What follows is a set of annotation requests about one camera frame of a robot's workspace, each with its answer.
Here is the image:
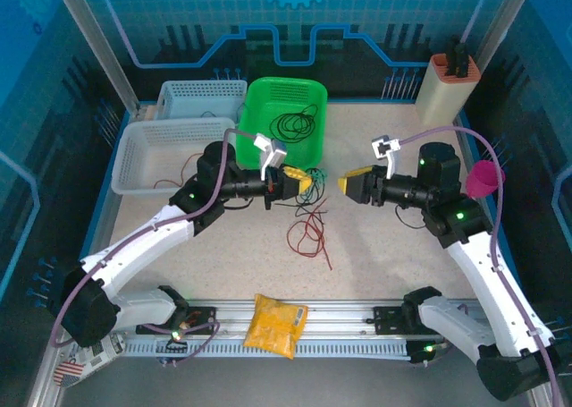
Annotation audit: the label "dark red cable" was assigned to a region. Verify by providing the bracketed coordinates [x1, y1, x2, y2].
[302, 196, 330, 245]

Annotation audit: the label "green cable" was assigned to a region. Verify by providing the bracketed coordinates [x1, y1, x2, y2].
[296, 166, 330, 205]
[198, 105, 245, 120]

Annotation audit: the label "white basket square holes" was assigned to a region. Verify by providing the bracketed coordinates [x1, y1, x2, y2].
[109, 116, 237, 196]

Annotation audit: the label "pink plastic goblet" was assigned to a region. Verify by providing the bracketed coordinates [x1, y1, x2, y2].
[465, 159, 508, 199]

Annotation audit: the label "white slotted cable duct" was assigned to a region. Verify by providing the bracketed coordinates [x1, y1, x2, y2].
[116, 338, 411, 360]

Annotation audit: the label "green plastic basket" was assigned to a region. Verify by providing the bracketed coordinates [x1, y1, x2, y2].
[235, 76, 330, 170]

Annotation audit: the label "thin black cable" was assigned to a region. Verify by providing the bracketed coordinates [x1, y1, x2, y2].
[273, 191, 330, 218]

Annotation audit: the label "long black cable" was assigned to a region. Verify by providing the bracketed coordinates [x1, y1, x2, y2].
[268, 103, 320, 141]

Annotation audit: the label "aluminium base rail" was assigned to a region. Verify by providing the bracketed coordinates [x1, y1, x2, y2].
[56, 297, 452, 342]

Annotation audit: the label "black knife handles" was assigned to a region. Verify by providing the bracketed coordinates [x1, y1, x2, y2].
[446, 35, 471, 79]

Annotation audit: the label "striped packet bottom left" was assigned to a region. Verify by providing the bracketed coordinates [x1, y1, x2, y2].
[53, 335, 128, 388]

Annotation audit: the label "beige knife block orange top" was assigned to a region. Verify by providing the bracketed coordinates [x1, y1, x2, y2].
[416, 52, 483, 127]

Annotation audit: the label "white basket round holes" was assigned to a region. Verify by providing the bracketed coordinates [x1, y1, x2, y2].
[156, 79, 249, 123]

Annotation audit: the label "yellow snack bag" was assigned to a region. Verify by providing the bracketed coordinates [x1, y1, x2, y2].
[241, 293, 310, 360]

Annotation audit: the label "aluminium frame post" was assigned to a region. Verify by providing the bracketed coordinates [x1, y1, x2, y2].
[474, 0, 541, 62]
[48, 0, 141, 115]

